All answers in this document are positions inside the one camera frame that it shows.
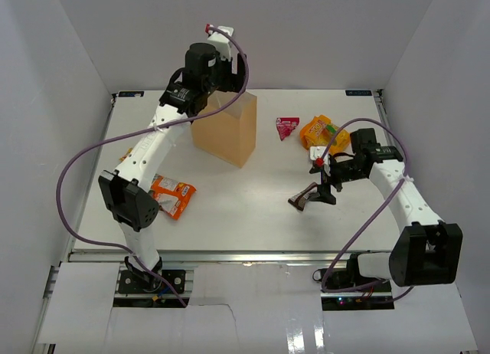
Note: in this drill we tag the orange Fox's candy bag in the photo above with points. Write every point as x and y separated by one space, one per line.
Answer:
172 196

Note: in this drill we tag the blue label right corner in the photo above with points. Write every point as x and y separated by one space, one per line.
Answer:
358 93

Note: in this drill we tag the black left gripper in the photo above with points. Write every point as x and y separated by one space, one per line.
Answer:
233 82

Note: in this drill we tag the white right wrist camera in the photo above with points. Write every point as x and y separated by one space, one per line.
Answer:
318 153

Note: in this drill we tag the orange yellow candy bag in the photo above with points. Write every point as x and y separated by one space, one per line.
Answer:
319 131

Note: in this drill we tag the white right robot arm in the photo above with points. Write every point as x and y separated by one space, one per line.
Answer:
427 250

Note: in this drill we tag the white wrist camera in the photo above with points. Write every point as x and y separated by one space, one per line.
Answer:
318 153
222 38

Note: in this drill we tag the blue label left corner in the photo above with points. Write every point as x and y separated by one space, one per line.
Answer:
131 93

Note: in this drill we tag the blue label corner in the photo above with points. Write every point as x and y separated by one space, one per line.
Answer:
358 93
131 93

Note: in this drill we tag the red snack packet near bag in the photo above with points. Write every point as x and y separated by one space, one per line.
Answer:
286 125

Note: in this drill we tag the brown chocolate bar wrapper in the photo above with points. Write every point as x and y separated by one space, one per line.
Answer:
299 200

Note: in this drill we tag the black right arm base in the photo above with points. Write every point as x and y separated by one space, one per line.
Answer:
345 294

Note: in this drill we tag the brown paper bag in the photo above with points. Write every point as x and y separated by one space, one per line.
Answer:
230 134

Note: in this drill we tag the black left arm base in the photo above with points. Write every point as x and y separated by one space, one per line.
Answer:
131 292

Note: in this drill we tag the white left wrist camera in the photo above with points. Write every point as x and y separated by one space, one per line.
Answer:
222 38

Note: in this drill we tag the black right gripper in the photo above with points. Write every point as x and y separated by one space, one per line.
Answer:
325 189

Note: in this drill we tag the yellow M&M's packet on table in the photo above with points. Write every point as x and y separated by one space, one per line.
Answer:
125 155

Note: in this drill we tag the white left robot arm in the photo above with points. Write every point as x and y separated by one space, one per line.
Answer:
125 190

